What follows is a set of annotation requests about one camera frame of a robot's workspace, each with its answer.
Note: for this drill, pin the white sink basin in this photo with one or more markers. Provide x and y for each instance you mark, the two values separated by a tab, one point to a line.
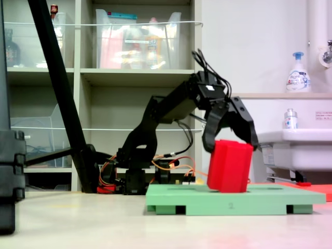
298	150

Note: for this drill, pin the small red flat piece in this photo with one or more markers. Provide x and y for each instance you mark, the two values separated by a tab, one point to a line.
304	184

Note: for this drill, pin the beige shelf unit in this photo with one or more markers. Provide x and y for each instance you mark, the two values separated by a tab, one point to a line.
137	75

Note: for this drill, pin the green shape sorter board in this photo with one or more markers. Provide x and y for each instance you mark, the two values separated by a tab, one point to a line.
181	202

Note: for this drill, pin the small brown bottle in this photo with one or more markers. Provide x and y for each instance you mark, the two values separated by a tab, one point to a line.
54	10

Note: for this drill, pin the clear plastic storage bin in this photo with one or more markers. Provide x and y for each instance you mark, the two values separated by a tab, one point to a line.
39	135
28	46
135	41

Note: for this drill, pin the black tripod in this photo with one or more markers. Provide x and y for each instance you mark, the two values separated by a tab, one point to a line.
63	85

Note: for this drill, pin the red cross columnar block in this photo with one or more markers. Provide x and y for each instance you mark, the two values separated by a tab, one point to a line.
229	168

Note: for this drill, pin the white soap pump bottle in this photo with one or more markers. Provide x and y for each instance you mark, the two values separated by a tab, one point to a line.
298	77

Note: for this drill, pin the dark labelled bottle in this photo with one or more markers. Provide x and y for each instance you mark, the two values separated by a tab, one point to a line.
11	52

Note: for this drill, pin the notched black stack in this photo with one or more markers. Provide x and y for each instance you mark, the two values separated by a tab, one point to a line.
10	168

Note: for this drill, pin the small clear sanitizer bottle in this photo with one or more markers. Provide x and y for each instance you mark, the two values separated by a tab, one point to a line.
290	120

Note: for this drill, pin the dark vertical post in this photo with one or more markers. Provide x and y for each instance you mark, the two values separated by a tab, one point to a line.
3	77

